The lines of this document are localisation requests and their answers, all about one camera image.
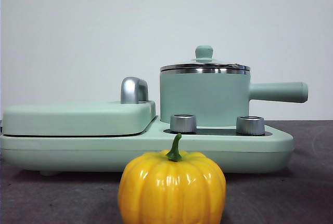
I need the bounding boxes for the glass lid with green knob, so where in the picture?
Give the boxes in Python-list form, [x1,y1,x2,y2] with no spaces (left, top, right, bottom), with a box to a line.
[160,45,251,73]

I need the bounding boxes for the yellow toy pumpkin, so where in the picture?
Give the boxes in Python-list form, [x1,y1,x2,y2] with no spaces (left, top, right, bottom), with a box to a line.
[117,133,227,224]

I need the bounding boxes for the silver control knob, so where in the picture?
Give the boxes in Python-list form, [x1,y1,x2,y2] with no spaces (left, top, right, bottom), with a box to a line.
[236,115,265,135]
[170,114,198,134]

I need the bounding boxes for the mint green breakfast machine base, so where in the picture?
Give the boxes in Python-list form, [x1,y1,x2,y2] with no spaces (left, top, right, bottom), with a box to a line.
[0,114,295,177]

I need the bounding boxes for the mint green handled pot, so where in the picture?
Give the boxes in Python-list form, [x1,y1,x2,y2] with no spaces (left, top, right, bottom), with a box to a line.
[159,65,309,129]

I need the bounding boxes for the silver griddle cover handle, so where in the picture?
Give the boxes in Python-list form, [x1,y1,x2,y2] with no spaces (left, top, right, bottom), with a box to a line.
[120,77,150,104]

